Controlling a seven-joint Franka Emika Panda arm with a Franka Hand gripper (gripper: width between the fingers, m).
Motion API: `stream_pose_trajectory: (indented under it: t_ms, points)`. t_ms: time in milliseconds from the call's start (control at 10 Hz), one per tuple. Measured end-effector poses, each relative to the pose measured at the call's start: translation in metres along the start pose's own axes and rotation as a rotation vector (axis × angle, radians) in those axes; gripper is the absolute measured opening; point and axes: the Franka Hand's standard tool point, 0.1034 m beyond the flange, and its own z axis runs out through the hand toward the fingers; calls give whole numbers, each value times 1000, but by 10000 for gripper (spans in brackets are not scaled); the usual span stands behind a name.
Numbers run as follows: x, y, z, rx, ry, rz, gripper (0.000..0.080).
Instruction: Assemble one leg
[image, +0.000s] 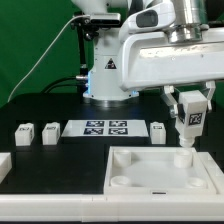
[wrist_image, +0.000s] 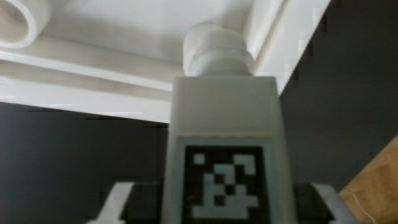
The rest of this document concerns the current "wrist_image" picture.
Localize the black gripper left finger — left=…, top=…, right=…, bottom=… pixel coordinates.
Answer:
left=87, top=182, right=160, bottom=224

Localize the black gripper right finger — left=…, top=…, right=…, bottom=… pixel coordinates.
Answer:
left=294, top=183, right=361, bottom=224

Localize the white table leg with tag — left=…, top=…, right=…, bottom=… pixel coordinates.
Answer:
left=162, top=24, right=299, bottom=224

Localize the white square tabletop part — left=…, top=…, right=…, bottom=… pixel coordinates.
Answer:
left=0, top=0, right=333, bottom=122

